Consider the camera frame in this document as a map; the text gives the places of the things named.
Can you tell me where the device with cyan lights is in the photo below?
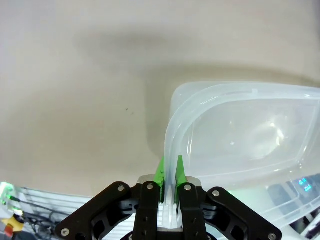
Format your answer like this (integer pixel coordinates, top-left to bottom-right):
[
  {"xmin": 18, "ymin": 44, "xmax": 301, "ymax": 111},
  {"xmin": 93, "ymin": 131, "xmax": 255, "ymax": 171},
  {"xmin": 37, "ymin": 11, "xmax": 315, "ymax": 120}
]
[{"xmin": 296, "ymin": 175, "xmax": 315, "ymax": 194}]

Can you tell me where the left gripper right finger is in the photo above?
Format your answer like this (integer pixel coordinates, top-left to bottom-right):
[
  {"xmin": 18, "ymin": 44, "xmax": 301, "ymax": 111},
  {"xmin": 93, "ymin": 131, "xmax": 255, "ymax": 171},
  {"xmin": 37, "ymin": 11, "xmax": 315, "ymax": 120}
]
[{"xmin": 175, "ymin": 154, "xmax": 283, "ymax": 240}]

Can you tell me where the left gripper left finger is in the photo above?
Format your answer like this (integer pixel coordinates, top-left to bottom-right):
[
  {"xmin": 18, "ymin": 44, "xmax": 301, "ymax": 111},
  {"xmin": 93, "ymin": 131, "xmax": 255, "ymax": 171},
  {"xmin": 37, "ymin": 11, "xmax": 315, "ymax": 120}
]
[{"xmin": 54, "ymin": 157, "xmax": 166, "ymax": 240}]

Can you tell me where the clear plastic bin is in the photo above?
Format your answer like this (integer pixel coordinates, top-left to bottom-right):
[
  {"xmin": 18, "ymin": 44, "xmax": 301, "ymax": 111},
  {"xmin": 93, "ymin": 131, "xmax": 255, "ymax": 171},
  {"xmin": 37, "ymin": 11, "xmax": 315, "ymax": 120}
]
[{"xmin": 163, "ymin": 80, "xmax": 320, "ymax": 230}]

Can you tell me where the green lit device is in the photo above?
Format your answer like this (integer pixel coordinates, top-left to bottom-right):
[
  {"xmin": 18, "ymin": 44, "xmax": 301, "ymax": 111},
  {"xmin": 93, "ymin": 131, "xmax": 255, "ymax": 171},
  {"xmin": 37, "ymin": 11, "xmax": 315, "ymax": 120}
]
[{"xmin": 0, "ymin": 181, "xmax": 16, "ymax": 219}]

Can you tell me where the yellow emergency stop button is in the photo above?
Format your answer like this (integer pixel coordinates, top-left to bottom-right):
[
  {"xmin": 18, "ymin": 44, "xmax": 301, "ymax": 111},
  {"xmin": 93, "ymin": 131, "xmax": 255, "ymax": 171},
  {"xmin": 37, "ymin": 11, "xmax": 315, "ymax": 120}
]
[{"xmin": 1, "ymin": 214, "xmax": 25, "ymax": 239}]

